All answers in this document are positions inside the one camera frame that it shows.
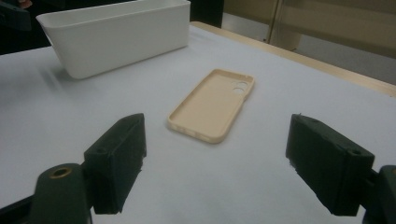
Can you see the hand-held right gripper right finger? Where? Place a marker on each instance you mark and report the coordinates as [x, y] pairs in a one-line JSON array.
[[330, 168]]

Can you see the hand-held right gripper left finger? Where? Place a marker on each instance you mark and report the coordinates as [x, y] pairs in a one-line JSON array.
[[118, 168]]

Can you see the beige phone case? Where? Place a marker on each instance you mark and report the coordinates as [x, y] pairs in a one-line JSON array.
[[208, 109]]

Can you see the white plastic bin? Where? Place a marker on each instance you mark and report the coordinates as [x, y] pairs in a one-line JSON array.
[[124, 46]]

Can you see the white table sheet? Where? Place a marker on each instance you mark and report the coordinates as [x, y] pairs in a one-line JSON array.
[[249, 177]]

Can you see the light wooden shelf unit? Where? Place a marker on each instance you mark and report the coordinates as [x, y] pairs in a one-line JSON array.
[[336, 21]]

